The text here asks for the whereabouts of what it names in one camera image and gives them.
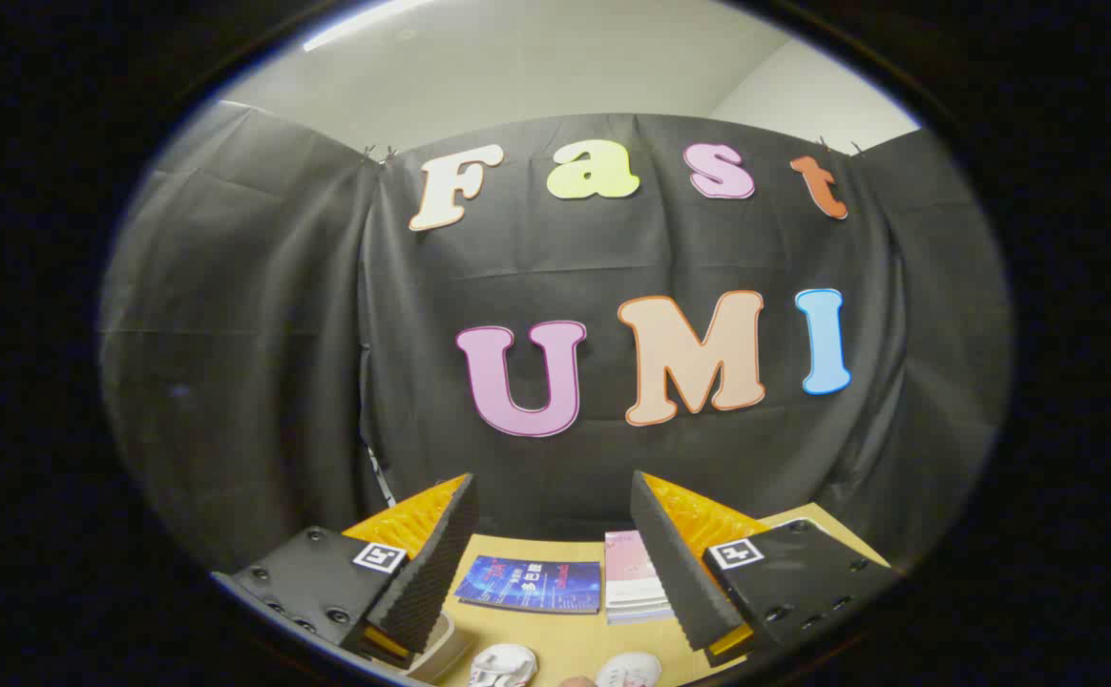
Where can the black backdrop cloth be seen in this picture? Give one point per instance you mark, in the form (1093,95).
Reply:
(279,334)

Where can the cream fabric storage box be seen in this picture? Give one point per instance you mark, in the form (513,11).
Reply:
(446,654)

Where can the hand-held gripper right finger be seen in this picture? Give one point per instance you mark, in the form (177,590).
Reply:
(675,572)

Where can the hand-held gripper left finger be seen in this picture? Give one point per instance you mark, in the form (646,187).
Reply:
(431,572)

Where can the stack of pink books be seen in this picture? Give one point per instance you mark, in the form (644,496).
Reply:
(624,572)

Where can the blue book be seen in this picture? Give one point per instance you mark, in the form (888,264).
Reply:
(527,582)

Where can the white canvas shoe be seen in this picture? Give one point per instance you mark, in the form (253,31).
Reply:
(628,671)
(503,665)

